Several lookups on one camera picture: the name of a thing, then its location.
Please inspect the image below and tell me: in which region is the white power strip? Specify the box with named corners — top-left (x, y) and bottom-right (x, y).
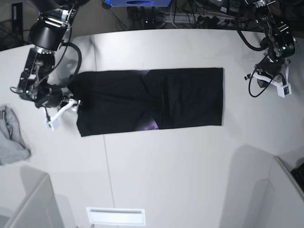
top-left (158, 13), bottom-right (235, 29)

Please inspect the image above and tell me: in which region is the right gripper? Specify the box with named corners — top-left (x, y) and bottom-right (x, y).
top-left (34, 89), bottom-right (69, 108)

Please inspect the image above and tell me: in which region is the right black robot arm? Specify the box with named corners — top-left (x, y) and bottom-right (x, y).
top-left (10, 0), bottom-right (87, 111)

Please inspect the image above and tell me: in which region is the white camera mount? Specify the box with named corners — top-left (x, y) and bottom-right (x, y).
top-left (43, 98), bottom-right (81, 131)
top-left (245, 61), bottom-right (292, 98)

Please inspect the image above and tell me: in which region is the blue box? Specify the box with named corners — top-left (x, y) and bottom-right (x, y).
top-left (105, 0), bottom-right (171, 7)

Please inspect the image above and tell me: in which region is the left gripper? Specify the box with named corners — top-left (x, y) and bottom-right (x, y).
top-left (254, 56), bottom-right (290, 82)

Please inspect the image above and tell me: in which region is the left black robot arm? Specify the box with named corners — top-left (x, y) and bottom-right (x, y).
top-left (235, 0), bottom-right (295, 79)

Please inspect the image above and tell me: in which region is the black T-shirt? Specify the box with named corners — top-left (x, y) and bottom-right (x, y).
top-left (68, 68), bottom-right (224, 137)

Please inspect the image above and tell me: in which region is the grey crumpled garment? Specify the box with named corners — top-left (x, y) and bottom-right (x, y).
top-left (0, 105), bottom-right (31, 166)

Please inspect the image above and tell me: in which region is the black keyboard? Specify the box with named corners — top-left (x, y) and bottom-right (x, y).
top-left (291, 163), bottom-right (304, 190)

